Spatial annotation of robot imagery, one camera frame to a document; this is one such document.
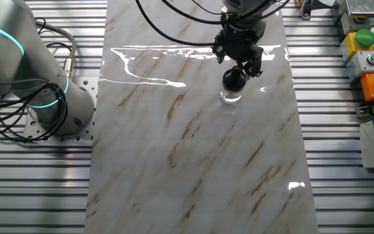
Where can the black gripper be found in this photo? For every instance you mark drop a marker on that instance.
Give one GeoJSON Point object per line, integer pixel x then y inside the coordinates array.
{"type": "Point", "coordinates": [242, 42]}

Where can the black jar lid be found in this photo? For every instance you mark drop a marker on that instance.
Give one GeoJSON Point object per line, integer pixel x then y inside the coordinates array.
{"type": "Point", "coordinates": [234, 81]}

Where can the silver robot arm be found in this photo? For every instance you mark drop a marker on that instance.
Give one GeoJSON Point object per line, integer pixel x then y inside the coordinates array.
{"type": "Point", "coordinates": [5, 48]}

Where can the clear glass jar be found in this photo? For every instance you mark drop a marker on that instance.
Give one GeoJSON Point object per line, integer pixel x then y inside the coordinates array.
{"type": "Point", "coordinates": [230, 97]}

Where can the marble pattern board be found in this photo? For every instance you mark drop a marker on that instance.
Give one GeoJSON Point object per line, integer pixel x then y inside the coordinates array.
{"type": "Point", "coordinates": [200, 146]}

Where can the yellow button box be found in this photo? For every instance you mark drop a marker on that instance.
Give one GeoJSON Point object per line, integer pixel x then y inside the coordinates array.
{"type": "Point", "coordinates": [352, 45]}

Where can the grey red button box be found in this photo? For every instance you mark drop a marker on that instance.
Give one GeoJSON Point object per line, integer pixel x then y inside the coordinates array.
{"type": "Point", "coordinates": [352, 23]}

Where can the grey green button box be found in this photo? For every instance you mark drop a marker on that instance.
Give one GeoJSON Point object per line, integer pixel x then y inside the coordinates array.
{"type": "Point", "coordinates": [364, 65]}

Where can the silver metal box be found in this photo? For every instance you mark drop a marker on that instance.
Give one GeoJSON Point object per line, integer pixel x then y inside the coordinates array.
{"type": "Point", "coordinates": [364, 7]}

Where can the dark metal bracket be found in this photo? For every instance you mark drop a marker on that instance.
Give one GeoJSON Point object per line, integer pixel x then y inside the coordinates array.
{"type": "Point", "coordinates": [306, 9]}

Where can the small metal bracket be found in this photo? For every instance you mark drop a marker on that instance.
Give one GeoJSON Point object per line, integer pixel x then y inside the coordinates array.
{"type": "Point", "coordinates": [367, 110]}

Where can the perforated robot base plate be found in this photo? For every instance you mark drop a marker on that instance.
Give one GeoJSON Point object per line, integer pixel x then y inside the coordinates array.
{"type": "Point", "coordinates": [86, 84]}

